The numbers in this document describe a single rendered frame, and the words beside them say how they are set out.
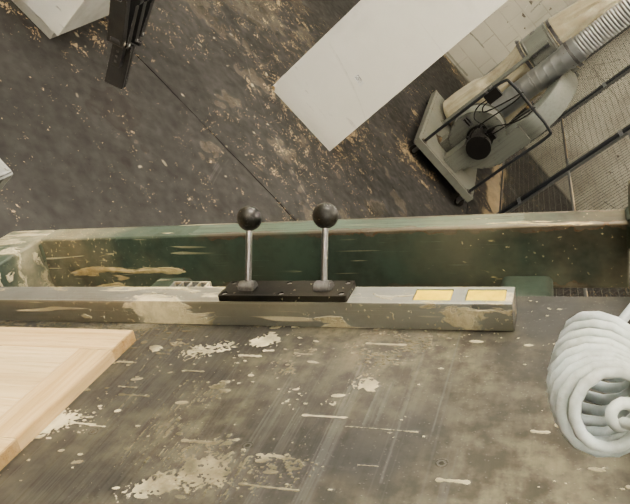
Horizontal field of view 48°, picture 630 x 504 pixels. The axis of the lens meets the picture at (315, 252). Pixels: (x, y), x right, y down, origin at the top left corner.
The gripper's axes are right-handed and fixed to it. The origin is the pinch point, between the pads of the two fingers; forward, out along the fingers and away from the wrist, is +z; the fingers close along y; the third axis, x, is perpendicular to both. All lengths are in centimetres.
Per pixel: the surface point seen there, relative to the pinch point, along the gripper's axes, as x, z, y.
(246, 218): -27.3, 9.6, -9.3
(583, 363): -57, -22, -57
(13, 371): -6.9, 35.5, -30.8
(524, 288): -70, 6, -1
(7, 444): -15, 28, -46
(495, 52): -136, 157, 780
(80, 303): -7.7, 34.9, -13.8
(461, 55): -101, 177, 781
